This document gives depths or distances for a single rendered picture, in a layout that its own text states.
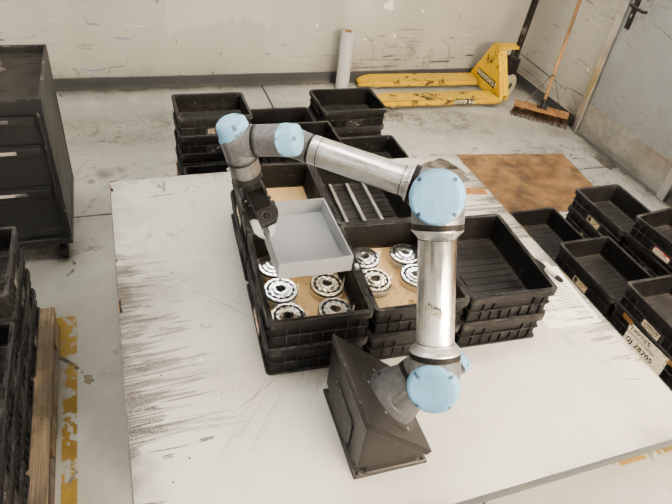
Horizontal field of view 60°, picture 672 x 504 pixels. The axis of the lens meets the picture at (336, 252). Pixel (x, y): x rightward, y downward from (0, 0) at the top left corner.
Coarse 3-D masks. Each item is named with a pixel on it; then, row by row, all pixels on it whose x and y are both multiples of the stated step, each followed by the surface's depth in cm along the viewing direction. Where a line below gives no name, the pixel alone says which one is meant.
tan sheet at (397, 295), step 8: (376, 248) 198; (384, 248) 198; (384, 256) 195; (384, 264) 192; (392, 280) 186; (392, 288) 183; (400, 288) 183; (384, 296) 180; (392, 296) 180; (400, 296) 181; (408, 296) 181; (416, 296) 181; (384, 304) 177; (392, 304) 177; (400, 304) 178
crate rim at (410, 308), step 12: (348, 228) 189; (348, 240) 183; (360, 276) 171; (456, 276) 176; (372, 300) 163; (456, 300) 167; (468, 300) 168; (384, 312) 161; (396, 312) 162; (408, 312) 164
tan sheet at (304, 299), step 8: (336, 272) 186; (296, 280) 181; (304, 280) 181; (304, 288) 178; (304, 296) 176; (344, 296) 178; (296, 304) 173; (304, 304) 173; (312, 304) 173; (312, 312) 171
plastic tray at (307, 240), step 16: (288, 208) 168; (304, 208) 170; (320, 208) 171; (288, 224) 165; (304, 224) 166; (320, 224) 167; (336, 224) 160; (272, 240) 159; (288, 240) 160; (304, 240) 160; (320, 240) 161; (336, 240) 162; (272, 256) 151; (288, 256) 154; (304, 256) 155; (320, 256) 156; (336, 256) 157; (352, 256) 150; (288, 272) 147; (304, 272) 149; (320, 272) 151
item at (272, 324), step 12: (252, 240) 178; (252, 252) 174; (252, 264) 172; (264, 288) 162; (360, 288) 167; (264, 300) 158; (264, 312) 157; (348, 312) 159; (360, 312) 159; (372, 312) 160; (276, 324) 152; (288, 324) 154; (300, 324) 155; (312, 324) 156
